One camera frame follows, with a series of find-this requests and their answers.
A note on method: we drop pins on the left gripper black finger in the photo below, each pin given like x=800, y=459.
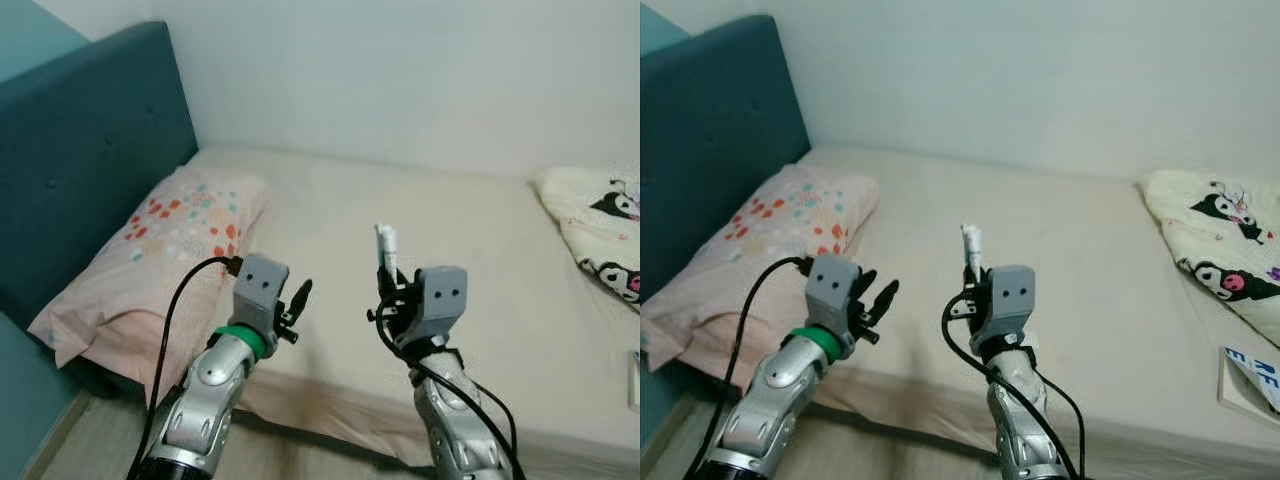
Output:
x=888, y=300
x=301, y=298
x=866, y=286

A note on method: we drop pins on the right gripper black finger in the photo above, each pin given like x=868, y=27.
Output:
x=967, y=280
x=384, y=282
x=985, y=280
x=404, y=283

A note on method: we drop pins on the white squeezed tube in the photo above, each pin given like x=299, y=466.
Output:
x=972, y=245
x=387, y=245

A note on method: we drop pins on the pink pillow with orange spots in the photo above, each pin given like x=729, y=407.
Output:
x=760, y=250
x=150, y=260

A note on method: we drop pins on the cream cartoon print blanket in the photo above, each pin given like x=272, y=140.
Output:
x=1210, y=240
x=590, y=230

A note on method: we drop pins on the white book blue lettering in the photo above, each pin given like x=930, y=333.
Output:
x=634, y=380
x=1250, y=380

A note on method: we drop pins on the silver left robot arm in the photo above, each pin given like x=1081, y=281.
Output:
x=775, y=400
x=205, y=400

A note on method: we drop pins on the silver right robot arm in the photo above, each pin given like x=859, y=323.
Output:
x=1020, y=430
x=455, y=430

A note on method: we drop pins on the beige sheeted mattress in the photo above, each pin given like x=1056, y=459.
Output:
x=450, y=230
x=1060, y=240

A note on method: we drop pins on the blue padded bed headboard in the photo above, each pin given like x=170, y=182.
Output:
x=710, y=130
x=80, y=150

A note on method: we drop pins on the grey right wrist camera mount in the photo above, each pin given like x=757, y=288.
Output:
x=1008, y=305
x=442, y=305

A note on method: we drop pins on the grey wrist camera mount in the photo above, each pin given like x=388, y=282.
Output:
x=1008, y=305
x=830, y=290
x=260, y=290
x=442, y=305

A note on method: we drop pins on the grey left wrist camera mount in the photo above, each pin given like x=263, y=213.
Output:
x=830, y=290
x=260, y=290

